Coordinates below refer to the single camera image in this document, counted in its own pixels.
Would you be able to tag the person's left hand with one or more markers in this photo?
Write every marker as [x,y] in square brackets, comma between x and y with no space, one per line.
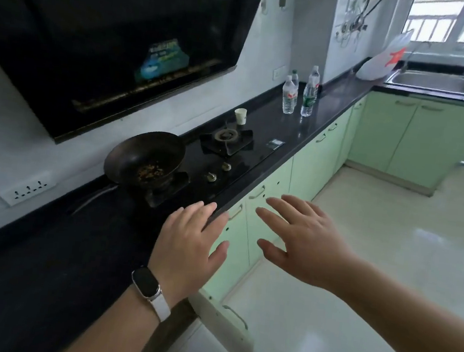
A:
[181,247]

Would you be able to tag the person's right hand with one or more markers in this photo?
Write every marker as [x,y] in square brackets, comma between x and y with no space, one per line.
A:
[315,248]

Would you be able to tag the person's right little finger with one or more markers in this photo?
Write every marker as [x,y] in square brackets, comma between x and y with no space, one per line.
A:
[315,209]

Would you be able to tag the person's right thumb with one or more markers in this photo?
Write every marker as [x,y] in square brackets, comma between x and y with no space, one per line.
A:
[271,250]

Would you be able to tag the person's left thumb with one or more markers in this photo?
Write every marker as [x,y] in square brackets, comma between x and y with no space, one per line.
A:
[218,255]

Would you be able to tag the person's right middle finger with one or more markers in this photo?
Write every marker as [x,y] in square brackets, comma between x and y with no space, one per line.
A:
[284,209]

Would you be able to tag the person's left little finger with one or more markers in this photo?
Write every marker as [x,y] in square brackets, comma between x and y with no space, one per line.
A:
[173,216]

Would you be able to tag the person's left middle finger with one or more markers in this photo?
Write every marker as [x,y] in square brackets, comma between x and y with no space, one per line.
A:
[203,214]

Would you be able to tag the person's right forearm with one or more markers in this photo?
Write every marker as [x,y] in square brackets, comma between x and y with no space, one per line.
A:
[414,329]

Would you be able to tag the person's left forearm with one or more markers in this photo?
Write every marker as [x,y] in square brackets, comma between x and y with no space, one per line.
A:
[124,332]

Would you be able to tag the metal stove knob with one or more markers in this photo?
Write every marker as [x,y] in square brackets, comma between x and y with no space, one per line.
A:
[211,177]
[226,166]

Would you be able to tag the green cabinet under stove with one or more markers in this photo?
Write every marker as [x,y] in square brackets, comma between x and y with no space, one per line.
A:
[307,165]

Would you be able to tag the fried food bits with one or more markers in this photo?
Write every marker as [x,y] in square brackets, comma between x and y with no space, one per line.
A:
[150,170]

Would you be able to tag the black glass gas stove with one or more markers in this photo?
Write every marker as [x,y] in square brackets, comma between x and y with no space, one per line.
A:
[242,158]

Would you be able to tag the small label on stove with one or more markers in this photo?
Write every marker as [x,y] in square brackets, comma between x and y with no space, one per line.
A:
[275,143]

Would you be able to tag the black wok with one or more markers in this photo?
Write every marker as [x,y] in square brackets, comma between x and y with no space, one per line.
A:
[135,155]

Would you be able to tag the smartwatch with white band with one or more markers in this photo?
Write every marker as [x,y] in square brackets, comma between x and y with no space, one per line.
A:
[148,285]

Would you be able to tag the open white cabinet door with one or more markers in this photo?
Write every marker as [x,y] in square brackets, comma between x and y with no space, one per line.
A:
[224,330]

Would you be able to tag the black burner grate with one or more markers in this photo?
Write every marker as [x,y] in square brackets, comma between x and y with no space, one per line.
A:
[227,140]

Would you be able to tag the white paper cup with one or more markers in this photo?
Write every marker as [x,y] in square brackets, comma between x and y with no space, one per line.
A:
[240,116]

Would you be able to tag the green label water bottle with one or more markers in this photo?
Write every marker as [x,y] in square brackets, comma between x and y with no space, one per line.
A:
[309,101]

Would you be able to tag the red label water bottle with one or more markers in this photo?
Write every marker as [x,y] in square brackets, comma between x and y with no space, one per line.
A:
[289,97]

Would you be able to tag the green cabinet under sink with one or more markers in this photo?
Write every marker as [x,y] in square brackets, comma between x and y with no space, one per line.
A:
[417,139]

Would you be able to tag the small clear water bottle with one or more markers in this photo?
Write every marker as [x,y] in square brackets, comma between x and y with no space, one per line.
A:
[295,78]

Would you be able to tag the tall clear water bottle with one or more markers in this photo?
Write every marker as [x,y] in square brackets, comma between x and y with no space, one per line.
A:
[315,77]

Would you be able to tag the blue sticker on hood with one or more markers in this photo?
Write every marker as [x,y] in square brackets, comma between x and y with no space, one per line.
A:
[163,61]

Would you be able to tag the white red plastic bag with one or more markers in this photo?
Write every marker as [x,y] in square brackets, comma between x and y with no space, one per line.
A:
[382,59]

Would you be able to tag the stainless steel sink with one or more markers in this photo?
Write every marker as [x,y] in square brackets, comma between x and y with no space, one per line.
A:
[432,82]

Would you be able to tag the thin metal faucet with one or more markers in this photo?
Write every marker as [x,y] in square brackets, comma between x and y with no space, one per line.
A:
[412,54]

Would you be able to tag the black range hood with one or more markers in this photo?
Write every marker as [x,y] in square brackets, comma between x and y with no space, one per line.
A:
[85,34]

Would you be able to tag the window with bars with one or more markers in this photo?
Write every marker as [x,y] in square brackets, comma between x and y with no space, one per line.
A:
[459,17]

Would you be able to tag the white wall socket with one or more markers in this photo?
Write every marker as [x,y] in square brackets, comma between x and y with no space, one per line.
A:
[279,73]

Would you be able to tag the white wall socket strip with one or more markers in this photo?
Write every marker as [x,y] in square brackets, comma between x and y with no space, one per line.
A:
[26,189]

